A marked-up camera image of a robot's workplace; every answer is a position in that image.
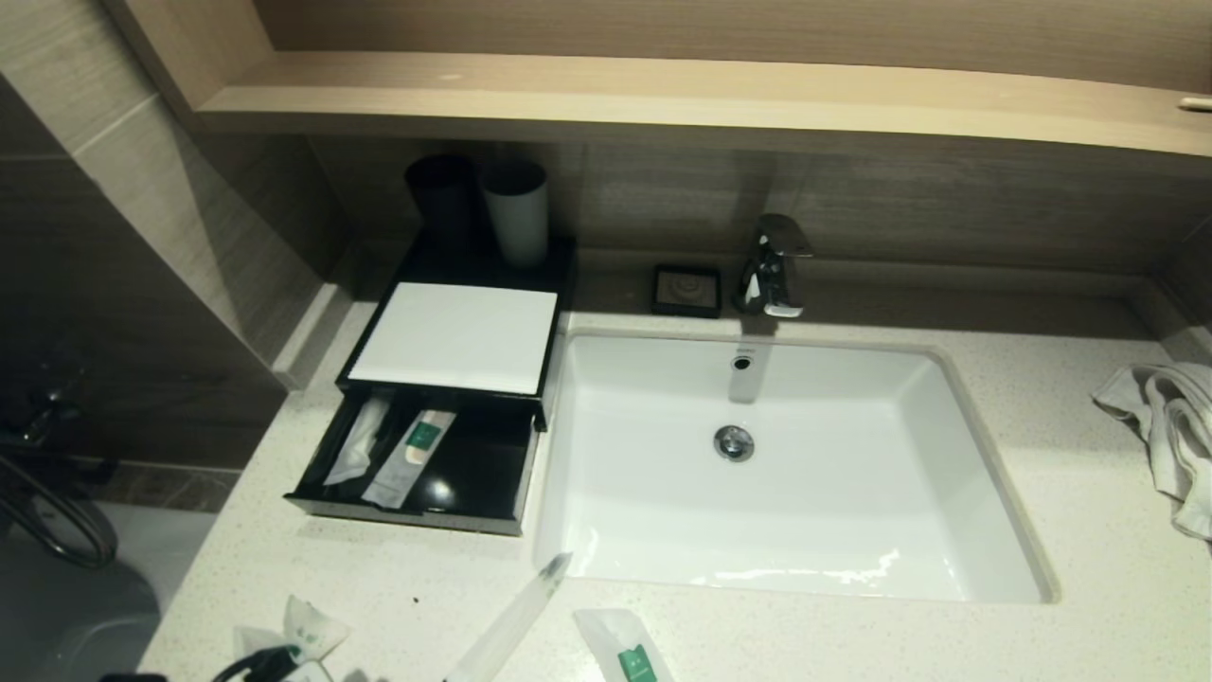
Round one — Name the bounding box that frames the dark shower hose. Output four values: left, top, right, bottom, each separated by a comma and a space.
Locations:
0, 455, 121, 571

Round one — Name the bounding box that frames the black tapered cup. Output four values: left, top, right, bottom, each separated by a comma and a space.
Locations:
404, 153, 480, 253

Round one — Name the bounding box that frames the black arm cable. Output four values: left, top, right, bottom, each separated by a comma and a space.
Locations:
213, 646, 304, 682

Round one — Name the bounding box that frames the long clear toothbrush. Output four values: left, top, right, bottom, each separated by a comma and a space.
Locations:
325, 393, 394, 486

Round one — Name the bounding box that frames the white card sheet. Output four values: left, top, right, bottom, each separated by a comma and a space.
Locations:
348, 282, 560, 395

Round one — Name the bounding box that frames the light wooden shelf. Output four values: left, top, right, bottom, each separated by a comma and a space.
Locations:
189, 49, 1212, 160

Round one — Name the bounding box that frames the grey sachet with green label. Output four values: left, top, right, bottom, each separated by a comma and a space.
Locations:
362, 410, 458, 512

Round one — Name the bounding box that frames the black square soap dish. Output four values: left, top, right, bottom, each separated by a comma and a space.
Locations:
651, 264, 723, 319

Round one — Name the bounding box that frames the chrome shower valve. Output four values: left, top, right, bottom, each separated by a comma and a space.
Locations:
0, 365, 91, 446

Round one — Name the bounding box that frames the black amenity box with drawer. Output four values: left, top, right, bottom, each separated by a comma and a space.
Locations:
284, 230, 579, 538

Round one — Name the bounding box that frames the white sachet with green print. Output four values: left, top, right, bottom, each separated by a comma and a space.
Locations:
232, 595, 351, 682

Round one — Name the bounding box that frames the chrome faucet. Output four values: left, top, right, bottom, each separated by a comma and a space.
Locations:
734, 214, 815, 319

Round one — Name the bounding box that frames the white crumpled towel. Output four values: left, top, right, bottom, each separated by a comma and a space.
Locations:
1091, 362, 1212, 543

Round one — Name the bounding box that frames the white ceramic sink basin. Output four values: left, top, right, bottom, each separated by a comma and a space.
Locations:
533, 327, 1060, 605

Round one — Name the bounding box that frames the white packet with green label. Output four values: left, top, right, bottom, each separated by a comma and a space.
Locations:
574, 608, 675, 682

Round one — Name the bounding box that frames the grey cup with dark rim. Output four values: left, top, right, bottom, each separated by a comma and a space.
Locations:
481, 161, 550, 269

